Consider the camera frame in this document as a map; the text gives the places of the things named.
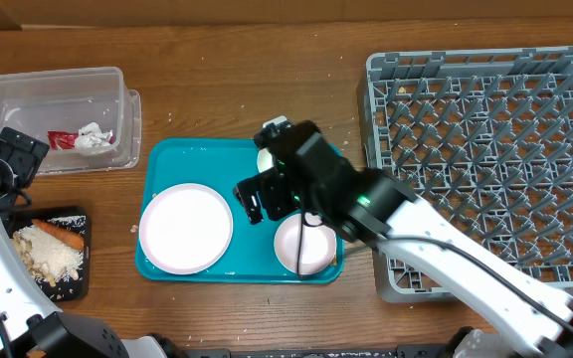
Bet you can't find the white bowl with cup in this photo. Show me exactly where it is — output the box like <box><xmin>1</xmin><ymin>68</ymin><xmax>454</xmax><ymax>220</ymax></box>
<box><xmin>257</xmin><ymin>148</ymin><xmax>274</xmax><ymax>173</ymax></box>

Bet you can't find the red snack wrapper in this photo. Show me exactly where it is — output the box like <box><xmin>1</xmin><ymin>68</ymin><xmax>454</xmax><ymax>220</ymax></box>
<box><xmin>48</xmin><ymin>131</ymin><xmax>79</xmax><ymax>150</ymax></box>

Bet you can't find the large white plate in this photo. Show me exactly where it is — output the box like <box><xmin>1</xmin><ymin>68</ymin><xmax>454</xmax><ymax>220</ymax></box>
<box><xmin>138</xmin><ymin>183</ymin><xmax>234</xmax><ymax>275</ymax></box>

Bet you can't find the white tissue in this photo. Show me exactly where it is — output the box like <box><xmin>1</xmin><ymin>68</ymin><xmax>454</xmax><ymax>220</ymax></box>
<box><xmin>74</xmin><ymin>122</ymin><xmax>113</xmax><ymax>149</ymax></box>

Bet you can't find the pile of peanut shells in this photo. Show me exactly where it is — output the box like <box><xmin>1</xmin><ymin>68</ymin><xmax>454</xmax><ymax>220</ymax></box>
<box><xmin>12</xmin><ymin>228</ymin><xmax>84</xmax><ymax>287</ymax></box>

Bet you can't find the orange carrot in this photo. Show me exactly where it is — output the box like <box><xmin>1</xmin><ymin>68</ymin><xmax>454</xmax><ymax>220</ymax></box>
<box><xmin>31</xmin><ymin>219</ymin><xmax>85</xmax><ymax>251</ymax></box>

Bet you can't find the pile of white rice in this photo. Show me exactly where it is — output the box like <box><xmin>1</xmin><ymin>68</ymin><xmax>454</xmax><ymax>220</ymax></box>
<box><xmin>12</xmin><ymin>219</ymin><xmax>85</xmax><ymax>287</ymax></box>

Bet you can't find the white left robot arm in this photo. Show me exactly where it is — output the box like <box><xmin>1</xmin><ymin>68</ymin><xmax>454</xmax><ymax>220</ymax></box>
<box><xmin>0</xmin><ymin>129</ymin><xmax>185</xmax><ymax>358</ymax></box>

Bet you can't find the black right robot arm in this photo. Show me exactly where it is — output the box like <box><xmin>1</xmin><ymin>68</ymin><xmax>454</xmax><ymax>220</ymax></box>
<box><xmin>233</xmin><ymin>120</ymin><xmax>573</xmax><ymax>357</ymax></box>

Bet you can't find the teal plastic tray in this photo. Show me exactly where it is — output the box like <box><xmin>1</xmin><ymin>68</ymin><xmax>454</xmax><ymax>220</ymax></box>
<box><xmin>134</xmin><ymin>136</ymin><xmax>346</xmax><ymax>285</ymax></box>

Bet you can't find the clear plastic bin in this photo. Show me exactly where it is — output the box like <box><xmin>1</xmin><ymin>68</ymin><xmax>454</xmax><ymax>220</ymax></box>
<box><xmin>0</xmin><ymin>67</ymin><xmax>142</xmax><ymax>175</ymax></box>

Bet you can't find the grey plastic dish rack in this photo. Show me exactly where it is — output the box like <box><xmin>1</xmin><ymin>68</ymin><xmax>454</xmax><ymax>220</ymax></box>
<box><xmin>358</xmin><ymin>47</ymin><xmax>573</xmax><ymax>294</ymax></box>

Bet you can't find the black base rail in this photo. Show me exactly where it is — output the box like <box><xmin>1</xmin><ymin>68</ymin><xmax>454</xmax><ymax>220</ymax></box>
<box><xmin>183</xmin><ymin>344</ymin><xmax>454</xmax><ymax>358</ymax></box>

